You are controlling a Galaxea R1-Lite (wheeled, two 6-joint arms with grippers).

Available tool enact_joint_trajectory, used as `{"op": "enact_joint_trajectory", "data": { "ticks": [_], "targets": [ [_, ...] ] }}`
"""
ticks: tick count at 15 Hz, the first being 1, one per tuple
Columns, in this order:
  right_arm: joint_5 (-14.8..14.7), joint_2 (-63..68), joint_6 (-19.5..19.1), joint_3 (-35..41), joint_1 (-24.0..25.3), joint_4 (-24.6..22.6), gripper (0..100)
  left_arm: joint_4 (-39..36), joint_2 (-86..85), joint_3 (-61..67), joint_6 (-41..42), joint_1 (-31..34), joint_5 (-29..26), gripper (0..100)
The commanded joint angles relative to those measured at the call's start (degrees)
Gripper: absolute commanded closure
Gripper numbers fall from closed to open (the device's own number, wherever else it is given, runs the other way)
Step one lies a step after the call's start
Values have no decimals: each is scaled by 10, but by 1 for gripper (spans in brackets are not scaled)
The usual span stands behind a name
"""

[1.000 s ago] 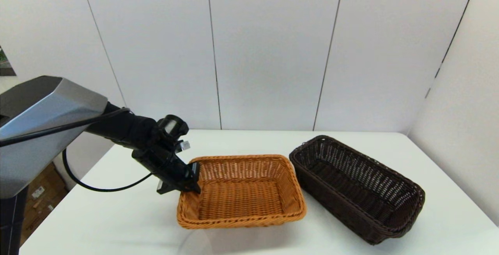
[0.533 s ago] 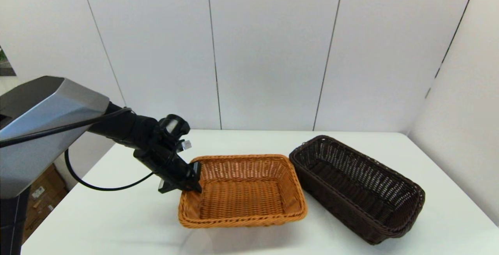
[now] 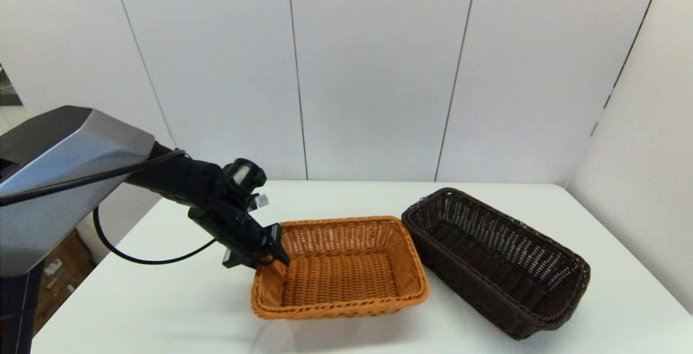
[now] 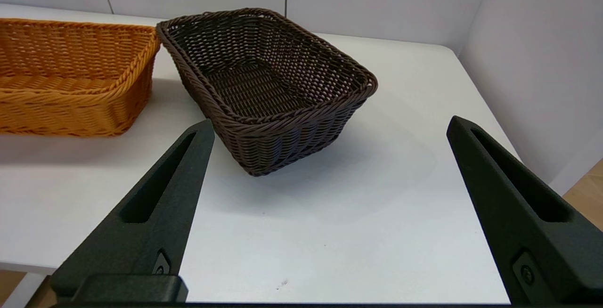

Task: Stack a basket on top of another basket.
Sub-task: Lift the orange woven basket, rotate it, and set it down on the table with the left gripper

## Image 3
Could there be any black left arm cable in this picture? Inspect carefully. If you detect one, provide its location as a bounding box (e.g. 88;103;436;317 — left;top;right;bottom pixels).
0;150;217;266

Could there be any dark framed wall picture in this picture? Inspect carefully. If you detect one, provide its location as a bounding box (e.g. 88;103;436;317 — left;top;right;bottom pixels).
0;64;23;107

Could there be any orange wicker basket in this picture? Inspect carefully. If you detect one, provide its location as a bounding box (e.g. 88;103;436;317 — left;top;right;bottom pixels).
251;215;430;320

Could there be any cardboard box with white label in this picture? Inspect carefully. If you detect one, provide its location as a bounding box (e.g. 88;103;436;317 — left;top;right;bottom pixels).
34;267;97;336
43;230;93;287

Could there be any dark brown wicker basket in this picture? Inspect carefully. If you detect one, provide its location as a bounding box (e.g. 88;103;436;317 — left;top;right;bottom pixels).
401;188;591;340

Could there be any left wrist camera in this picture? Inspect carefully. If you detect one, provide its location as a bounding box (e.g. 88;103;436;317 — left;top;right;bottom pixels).
223;158;270;211

